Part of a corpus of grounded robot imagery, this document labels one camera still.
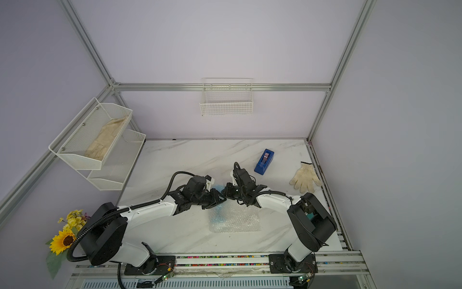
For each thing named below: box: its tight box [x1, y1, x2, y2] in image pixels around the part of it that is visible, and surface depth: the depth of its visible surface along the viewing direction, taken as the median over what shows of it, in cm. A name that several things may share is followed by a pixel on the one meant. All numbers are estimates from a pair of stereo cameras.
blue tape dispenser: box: [253, 148, 275, 176], surface depth 106 cm
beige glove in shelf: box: [84, 116, 129, 161], surface depth 82 cm
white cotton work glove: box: [289, 161, 322, 194], surface depth 103 cm
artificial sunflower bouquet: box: [45, 209, 91, 280], surface depth 59 cm
